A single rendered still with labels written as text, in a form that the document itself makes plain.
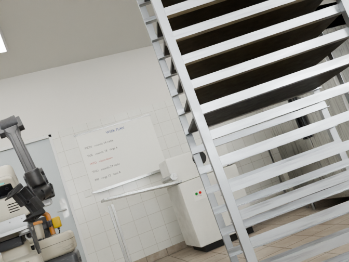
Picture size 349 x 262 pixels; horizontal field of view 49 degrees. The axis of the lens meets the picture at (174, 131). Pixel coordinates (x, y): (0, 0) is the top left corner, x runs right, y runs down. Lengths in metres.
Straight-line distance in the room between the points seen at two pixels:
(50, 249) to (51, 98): 3.42
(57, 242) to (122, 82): 3.64
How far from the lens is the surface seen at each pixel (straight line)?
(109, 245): 5.33
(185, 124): 1.67
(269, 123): 1.73
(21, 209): 2.20
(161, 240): 5.44
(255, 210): 1.25
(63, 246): 2.43
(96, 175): 5.34
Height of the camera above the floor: 0.84
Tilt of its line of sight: 8 degrees up
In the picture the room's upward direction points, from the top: 20 degrees counter-clockwise
